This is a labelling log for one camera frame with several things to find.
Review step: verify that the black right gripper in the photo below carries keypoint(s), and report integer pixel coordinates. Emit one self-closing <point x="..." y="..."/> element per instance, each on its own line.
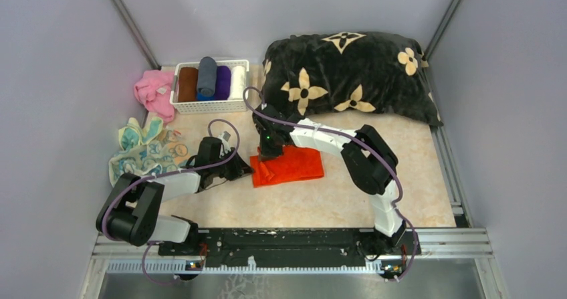
<point x="265" y="154"/>

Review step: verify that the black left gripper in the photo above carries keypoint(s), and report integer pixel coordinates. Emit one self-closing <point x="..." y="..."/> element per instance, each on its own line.
<point x="240" y="167"/>

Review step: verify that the orange towel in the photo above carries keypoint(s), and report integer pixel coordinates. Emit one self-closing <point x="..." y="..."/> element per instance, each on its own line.
<point x="296" y="164"/>

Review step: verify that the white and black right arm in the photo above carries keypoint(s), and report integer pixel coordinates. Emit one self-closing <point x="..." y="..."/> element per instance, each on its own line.
<point x="370" y="162"/>

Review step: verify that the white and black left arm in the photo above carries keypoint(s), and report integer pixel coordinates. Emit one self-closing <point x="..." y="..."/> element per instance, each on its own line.
<point x="131" y="212"/>

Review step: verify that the white rolled towel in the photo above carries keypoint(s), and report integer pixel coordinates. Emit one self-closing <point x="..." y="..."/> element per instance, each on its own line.
<point x="238" y="83"/>

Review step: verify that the blue rolled towel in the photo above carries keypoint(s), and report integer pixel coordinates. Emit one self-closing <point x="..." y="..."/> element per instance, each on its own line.
<point x="203" y="98"/>

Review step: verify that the purple rolled towel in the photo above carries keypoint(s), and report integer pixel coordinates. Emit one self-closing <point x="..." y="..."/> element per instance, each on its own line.
<point x="223" y="83"/>

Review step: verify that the grey rolled towel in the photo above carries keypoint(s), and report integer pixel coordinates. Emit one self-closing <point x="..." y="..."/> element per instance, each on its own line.
<point x="207" y="77"/>

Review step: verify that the patterned teal yellow towel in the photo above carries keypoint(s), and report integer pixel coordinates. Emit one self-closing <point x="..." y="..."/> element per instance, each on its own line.
<point x="146" y="150"/>

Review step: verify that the black floral pillow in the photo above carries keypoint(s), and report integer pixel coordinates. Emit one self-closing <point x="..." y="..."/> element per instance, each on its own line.
<point x="366" y="71"/>

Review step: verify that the brown rolled towel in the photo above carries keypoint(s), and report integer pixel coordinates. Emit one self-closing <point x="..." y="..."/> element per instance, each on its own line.
<point x="188" y="78"/>

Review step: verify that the pink towel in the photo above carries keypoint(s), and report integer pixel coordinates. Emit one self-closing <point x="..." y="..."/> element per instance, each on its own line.
<point x="153" y="91"/>

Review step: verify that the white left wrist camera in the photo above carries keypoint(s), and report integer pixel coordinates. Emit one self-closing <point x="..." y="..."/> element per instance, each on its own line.
<point x="224" y="137"/>

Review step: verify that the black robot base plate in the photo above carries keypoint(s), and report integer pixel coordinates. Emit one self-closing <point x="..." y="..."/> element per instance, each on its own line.
<point x="290" y="248"/>

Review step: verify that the aluminium frame rail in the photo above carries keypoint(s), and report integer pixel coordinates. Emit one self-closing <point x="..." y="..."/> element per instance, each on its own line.
<point x="454" y="243"/>

